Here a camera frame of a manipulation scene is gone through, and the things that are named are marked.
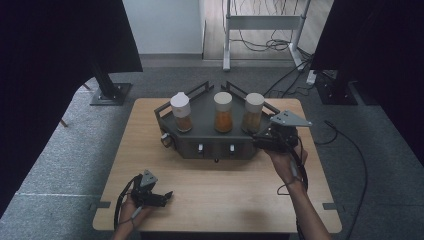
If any white power strip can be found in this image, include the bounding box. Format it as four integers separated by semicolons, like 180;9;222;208
305;69;318;86

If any left hand-held gripper cable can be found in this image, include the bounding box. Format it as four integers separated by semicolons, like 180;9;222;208
114;174;144;232

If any white metal stand frame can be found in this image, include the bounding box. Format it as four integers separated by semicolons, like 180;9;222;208
222;0;313;72

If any right hand-held gripper cable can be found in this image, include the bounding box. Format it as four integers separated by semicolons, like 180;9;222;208
276;133;309;240

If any person's right hand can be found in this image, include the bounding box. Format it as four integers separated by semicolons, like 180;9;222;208
264;144;308;189

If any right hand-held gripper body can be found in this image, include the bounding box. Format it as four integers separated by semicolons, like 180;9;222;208
269;109;313;154

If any pale spice jar round lid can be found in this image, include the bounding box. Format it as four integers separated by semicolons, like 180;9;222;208
241;92;266;134

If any hand-held gripper cable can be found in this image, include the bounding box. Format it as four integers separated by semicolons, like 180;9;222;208
276;133;309;240
114;174;144;232

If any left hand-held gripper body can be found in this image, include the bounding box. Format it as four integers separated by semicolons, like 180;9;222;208
129;169;158;208

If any black stand post with base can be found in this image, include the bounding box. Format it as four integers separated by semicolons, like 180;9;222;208
314;69;359;106
89;59;133;107

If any bundle of black cables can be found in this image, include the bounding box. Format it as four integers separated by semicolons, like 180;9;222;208
229;0;316;99

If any long black floor cable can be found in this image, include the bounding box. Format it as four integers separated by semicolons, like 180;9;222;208
314;119;369;240

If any black curtain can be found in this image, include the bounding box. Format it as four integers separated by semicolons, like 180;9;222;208
309;0;424;168
0;0;144;218

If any black corner rack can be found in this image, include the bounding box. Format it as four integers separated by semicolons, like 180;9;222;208
153;80;281;164

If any spice jar with spout lid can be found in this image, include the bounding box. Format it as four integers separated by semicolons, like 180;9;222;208
169;91;194;133

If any person's left hand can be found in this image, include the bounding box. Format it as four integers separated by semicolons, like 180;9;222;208
117;195;154;232

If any orange spice jar round lid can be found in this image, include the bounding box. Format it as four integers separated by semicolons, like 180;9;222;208
213;91;234;134

